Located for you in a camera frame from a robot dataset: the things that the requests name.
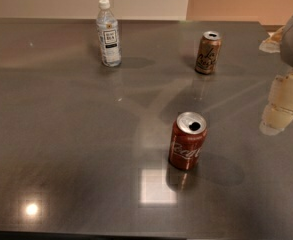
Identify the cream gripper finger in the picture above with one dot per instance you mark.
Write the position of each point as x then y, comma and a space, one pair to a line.
278, 113
272, 43

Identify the brown orange soda can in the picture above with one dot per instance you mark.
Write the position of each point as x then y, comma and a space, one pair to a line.
208, 52

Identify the red cola can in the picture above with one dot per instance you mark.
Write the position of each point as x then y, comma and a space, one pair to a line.
189, 132

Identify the clear plastic water bottle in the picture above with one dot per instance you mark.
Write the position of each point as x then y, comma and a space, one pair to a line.
108, 34

